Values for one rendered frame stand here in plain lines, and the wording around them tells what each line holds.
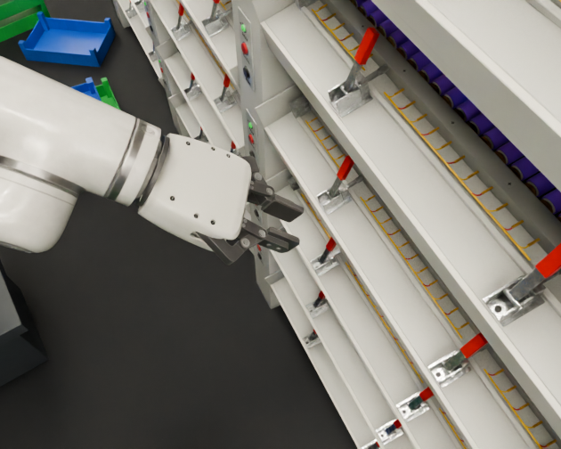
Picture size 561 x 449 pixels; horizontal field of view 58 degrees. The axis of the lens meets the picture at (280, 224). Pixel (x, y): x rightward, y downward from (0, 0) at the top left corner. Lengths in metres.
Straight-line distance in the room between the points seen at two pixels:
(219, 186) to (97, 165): 0.12
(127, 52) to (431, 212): 1.84
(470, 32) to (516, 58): 0.04
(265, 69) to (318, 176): 0.17
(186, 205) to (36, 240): 0.13
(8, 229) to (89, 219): 1.22
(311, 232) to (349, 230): 0.22
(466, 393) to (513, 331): 0.19
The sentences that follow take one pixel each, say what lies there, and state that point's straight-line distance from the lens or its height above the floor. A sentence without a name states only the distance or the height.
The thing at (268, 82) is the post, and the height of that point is 0.82.
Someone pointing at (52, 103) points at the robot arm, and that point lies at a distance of 0.48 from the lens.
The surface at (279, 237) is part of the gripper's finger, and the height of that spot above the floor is 0.86.
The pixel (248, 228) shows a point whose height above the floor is 0.88.
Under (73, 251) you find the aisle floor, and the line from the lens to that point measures 1.64.
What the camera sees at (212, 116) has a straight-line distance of 1.36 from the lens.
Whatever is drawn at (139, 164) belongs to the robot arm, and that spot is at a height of 0.96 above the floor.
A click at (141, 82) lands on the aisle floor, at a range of 2.06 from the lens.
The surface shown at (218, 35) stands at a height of 0.74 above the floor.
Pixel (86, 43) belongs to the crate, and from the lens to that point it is 2.30.
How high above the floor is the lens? 1.32
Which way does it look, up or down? 57 degrees down
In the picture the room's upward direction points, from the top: straight up
